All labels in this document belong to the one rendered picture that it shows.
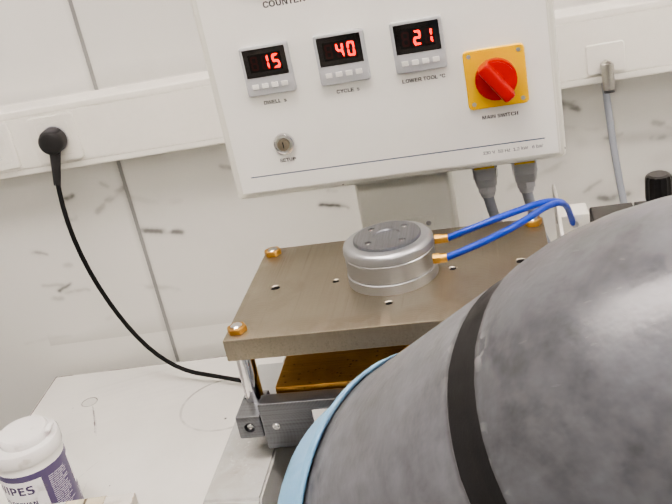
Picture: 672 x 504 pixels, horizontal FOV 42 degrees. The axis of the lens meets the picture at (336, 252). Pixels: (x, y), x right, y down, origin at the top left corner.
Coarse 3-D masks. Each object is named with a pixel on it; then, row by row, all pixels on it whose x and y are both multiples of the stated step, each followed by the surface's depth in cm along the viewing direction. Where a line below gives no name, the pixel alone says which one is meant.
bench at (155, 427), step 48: (96, 384) 144; (144, 384) 141; (192, 384) 138; (240, 384) 135; (96, 432) 131; (144, 432) 128; (192, 432) 126; (96, 480) 119; (144, 480) 117; (192, 480) 115
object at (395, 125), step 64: (192, 0) 82; (256, 0) 81; (320, 0) 80; (384, 0) 80; (448, 0) 79; (512, 0) 78; (256, 64) 83; (320, 64) 82; (384, 64) 82; (448, 64) 81; (512, 64) 80; (256, 128) 86; (320, 128) 85; (384, 128) 85; (448, 128) 84; (512, 128) 83; (256, 192) 89; (384, 192) 91; (448, 192) 90
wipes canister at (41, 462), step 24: (0, 432) 106; (24, 432) 105; (48, 432) 106; (0, 456) 104; (24, 456) 103; (48, 456) 105; (0, 480) 105; (24, 480) 104; (48, 480) 105; (72, 480) 109
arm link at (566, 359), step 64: (576, 256) 22; (640, 256) 21; (512, 320) 22; (576, 320) 20; (640, 320) 19; (512, 384) 21; (576, 384) 20; (640, 384) 19; (512, 448) 21; (576, 448) 20; (640, 448) 19
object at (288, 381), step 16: (336, 352) 77; (352, 352) 76; (368, 352) 76; (384, 352) 75; (288, 368) 76; (304, 368) 75; (320, 368) 75; (336, 368) 74; (352, 368) 74; (288, 384) 73; (304, 384) 73; (320, 384) 73; (336, 384) 72
